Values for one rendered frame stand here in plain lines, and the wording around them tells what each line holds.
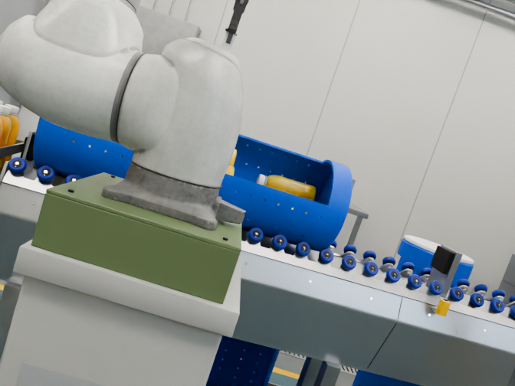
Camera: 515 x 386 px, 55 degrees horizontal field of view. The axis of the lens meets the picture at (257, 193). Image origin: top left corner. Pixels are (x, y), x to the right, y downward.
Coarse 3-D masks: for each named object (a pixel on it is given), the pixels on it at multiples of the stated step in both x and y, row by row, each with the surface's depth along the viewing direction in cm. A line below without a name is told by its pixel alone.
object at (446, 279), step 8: (440, 248) 167; (448, 248) 165; (440, 256) 165; (448, 256) 161; (456, 256) 160; (432, 264) 168; (440, 264) 164; (448, 264) 161; (456, 264) 161; (432, 272) 170; (440, 272) 165; (448, 272) 161; (432, 280) 168; (440, 280) 164; (448, 280) 161; (448, 288) 162
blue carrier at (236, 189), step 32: (64, 128) 128; (64, 160) 132; (96, 160) 132; (128, 160) 132; (256, 160) 163; (288, 160) 162; (224, 192) 137; (256, 192) 138; (320, 192) 169; (256, 224) 144; (288, 224) 143; (320, 224) 143
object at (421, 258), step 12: (408, 252) 193; (420, 252) 189; (420, 264) 188; (468, 264) 188; (456, 276) 186; (468, 276) 191; (360, 372) 200; (360, 384) 198; (372, 384) 194; (384, 384) 192; (396, 384) 191; (408, 384) 191
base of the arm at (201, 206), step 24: (144, 168) 77; (120, 192) 75; (144, 192) 76; (168, 192) 76; (192, 192) 77; (216, 192) 82; (168, 216) 76; (192, 216) 76; (216, 216) 83; (240, 216) 83
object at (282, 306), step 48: (0, 192) 131; (0, 240) 134; (288, 288) 145; (336, 288) 148; (240, 336) 152; (288, 336) 153; (336, 336) 153; (384, 336) 154; (432, 336) 154; (480, 336) 157; (432, 384) 164; (480, 384) 165
